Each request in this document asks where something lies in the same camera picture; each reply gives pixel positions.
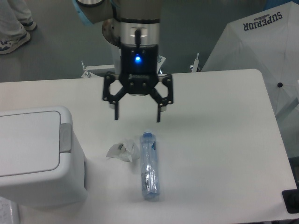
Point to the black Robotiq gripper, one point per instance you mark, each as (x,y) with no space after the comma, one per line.
(139,70)

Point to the white plastic trash can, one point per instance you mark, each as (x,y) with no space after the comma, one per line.
(42,163)

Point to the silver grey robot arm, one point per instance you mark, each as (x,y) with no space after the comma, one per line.
(135,31)

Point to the crumpled white plastic wrapper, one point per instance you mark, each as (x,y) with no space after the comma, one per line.
(126,150)

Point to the clear plastic water bottle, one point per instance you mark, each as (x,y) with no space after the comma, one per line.
(150,183)

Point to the white Superior umbrella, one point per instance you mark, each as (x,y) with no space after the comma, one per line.
(267,41)

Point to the person in light trousers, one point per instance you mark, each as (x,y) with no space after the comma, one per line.
(16,23)

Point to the black device at edge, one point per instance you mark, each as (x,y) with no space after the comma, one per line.
(291,200)

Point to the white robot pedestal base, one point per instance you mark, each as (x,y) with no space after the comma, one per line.
(115,68)

